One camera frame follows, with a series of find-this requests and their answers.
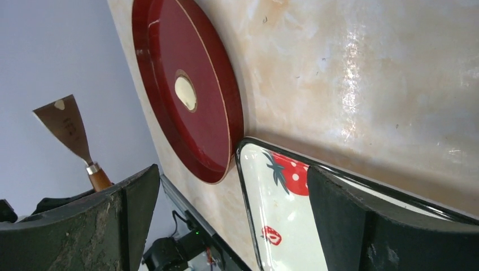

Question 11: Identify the white strawberry print tray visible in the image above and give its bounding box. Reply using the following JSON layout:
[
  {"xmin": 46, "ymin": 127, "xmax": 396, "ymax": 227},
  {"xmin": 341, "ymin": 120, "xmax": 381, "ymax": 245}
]
[{"xmin": 236, "ymin": 137, "xmax": 474, "ymax": 270}]

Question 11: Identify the dark red round plate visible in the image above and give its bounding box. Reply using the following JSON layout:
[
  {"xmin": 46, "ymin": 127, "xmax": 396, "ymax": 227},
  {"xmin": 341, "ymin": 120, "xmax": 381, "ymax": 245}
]
[{"xmin": 132, "ymin": 0, "xmax": 244, "ymax": 184}]

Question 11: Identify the metal scraper wooden handle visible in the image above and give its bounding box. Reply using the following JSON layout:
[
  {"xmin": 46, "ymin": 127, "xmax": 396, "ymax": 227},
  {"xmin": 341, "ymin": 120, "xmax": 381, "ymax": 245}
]
[{"xmin": 33, "ymin": 94, "xmax": 112, "ymax": 192}]

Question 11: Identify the white dough lump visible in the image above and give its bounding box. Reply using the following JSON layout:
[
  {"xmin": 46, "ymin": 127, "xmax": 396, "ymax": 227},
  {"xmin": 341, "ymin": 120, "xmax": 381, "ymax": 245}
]
[{"xmin": 174, "ymin": 76, "xmax": 197, "ymax": 112}]

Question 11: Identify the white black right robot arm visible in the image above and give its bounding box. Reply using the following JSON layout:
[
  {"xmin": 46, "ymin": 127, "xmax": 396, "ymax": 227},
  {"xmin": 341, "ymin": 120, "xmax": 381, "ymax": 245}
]
[{"xmin": 1, "ymin": 165, "xmax": 478, "ymax": 270}]

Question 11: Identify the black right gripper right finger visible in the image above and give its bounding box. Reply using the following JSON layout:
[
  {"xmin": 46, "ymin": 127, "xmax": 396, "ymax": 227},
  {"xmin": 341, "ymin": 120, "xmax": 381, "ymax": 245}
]
[{"xmin": 307, "ymin": 166, "xmax": 478, "ymax": 270}]

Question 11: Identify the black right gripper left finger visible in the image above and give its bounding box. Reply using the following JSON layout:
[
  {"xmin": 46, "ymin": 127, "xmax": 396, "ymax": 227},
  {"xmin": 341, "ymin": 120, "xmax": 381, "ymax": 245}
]
[{"xmin": 1, "ymin": 164, "xmax": 160, "ymax": 270}]

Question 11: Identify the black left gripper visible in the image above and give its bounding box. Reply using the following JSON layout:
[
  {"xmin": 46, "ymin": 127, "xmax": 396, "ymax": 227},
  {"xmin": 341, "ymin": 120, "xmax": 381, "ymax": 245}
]
[{"xmin": 0, "ymin": 189, "xmax": 98, "ymax": 224}]

